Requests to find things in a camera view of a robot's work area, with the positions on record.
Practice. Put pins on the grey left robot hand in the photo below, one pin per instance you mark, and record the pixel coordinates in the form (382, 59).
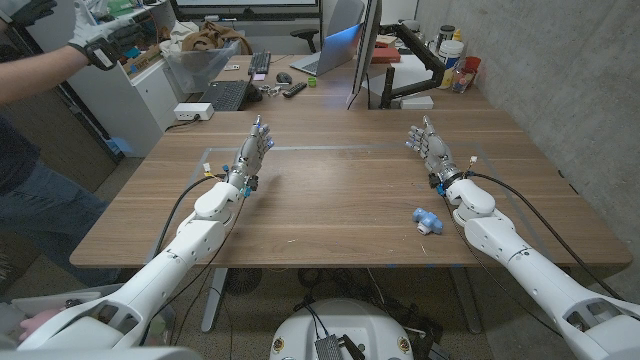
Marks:
(252, 152)

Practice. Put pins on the person's left gloved hand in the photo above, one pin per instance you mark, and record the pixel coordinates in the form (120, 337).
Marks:
(32, 11)

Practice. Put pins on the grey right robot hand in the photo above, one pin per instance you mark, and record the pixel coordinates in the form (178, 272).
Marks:
(435, 150)

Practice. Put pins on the person's right gloved hand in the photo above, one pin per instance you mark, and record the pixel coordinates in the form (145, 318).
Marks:
(102, 42)

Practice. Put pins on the person's bare right forearm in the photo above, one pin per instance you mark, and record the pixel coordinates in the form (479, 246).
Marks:
(40, 75)

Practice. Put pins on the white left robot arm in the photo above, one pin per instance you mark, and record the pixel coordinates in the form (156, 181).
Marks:
(165, 265)

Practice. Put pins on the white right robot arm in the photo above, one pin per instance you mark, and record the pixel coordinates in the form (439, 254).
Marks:
(525, 270)

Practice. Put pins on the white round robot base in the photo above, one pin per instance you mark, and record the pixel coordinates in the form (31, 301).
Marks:
(350, 325)

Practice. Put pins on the cardboard box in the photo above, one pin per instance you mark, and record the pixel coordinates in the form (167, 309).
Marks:
(142, 60)

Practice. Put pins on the flat white box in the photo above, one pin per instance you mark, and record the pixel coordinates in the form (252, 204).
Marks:
(416, 102)

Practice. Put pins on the large black keyboard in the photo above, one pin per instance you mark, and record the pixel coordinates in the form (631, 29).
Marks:
(225, 95)

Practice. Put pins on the white shelf cabinet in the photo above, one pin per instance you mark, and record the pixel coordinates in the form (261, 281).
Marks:
(120, 110)

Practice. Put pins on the white cloth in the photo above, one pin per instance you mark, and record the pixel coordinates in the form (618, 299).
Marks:
(175, 37)

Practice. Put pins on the white power strip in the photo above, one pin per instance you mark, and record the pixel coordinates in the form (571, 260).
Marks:
(192, 111)

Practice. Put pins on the black remote control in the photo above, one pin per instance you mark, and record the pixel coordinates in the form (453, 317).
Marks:
(294, 90)

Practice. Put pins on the pink sticky note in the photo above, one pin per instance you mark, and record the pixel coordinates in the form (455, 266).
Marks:
(259, 77)

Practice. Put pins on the white paper sheet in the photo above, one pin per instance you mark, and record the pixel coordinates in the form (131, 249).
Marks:
(410, 75)

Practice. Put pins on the black computer mouse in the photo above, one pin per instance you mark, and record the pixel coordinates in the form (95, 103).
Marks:
(284, 78)

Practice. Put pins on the small black keyboard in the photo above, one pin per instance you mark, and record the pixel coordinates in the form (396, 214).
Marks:
(260, 62)

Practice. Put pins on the small green cup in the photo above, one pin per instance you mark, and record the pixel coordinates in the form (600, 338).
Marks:
(312, 82)

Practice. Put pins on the red cup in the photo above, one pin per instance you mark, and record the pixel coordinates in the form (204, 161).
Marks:
(472, 64)

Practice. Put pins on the white plastic tub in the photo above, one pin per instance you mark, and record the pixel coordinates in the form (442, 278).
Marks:
(451, 54)

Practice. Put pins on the clear plastic bin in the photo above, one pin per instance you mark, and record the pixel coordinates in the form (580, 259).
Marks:
(200, 70)

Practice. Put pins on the red box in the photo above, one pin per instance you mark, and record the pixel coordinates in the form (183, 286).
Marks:
(385, 55)

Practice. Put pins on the brown cloth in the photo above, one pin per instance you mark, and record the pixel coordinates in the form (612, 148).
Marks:
(210, 37)

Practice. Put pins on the dark jar with lid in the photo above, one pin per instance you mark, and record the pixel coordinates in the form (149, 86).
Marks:
(444, 34)

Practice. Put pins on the black office chair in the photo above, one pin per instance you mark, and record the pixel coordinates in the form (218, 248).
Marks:
(305, 35)

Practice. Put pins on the black round fan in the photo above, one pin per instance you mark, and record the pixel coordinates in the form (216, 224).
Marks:
(243, 281)

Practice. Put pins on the silver open laptop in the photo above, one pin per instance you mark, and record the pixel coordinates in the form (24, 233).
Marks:
(335, 50)

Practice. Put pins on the grey metal table leg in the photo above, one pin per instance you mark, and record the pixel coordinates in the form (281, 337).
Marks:
(466, 300)
(214, 300)

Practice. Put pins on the person in dark shirt jeans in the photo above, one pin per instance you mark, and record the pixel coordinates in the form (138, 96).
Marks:
(45, 215)

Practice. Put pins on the white robot torso edge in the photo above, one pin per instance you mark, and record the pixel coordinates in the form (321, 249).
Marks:
(100, 355)

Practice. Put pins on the pink soft toy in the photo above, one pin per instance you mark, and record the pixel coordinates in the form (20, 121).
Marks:
(40, 322)

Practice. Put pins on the blue toy camera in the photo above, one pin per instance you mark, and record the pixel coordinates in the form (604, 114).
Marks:
(430, 220)

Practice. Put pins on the black framed wall screen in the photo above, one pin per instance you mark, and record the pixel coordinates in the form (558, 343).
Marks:
(250, 11)

